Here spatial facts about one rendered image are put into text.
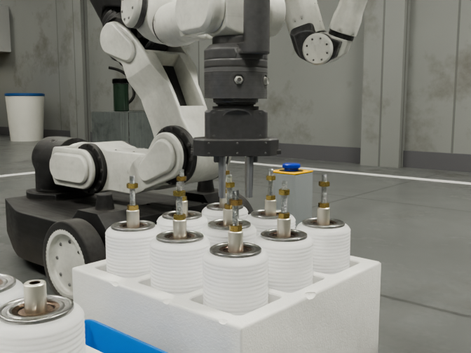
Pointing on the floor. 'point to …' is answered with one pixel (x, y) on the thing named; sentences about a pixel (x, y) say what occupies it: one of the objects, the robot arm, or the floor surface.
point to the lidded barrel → (25, 116)
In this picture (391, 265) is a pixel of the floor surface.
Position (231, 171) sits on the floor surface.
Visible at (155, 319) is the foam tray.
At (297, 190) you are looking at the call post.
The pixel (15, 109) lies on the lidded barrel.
